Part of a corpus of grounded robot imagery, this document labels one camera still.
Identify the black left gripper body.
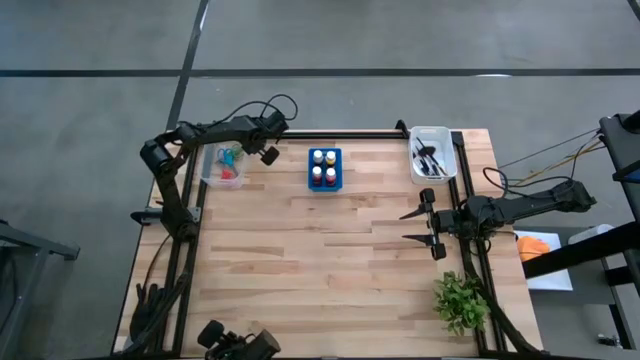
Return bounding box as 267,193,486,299
243,110,291,155

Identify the white plastic bin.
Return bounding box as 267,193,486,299
408,125,459,187

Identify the orange rounded object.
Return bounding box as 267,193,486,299
517,236,552,263

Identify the black equipment cart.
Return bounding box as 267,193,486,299
522,109,640,351

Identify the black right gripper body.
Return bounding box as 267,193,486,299
418,187,460,262

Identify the green plant in white pot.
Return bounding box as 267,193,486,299
431,270,492,338

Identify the clear plastic bin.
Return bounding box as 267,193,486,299
198,127,249,190

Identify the black cable bundle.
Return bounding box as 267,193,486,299
127,239,199,354

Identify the dark metal stand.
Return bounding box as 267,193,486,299
0,214,81,351

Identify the black jointed device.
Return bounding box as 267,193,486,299
196,319,282,360

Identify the white plastic tub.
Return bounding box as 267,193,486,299
567,223,616,247

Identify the white paper sheet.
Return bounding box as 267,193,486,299
513,229,574,293

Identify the blue plastic basket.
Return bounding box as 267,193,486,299
307,146,345,193

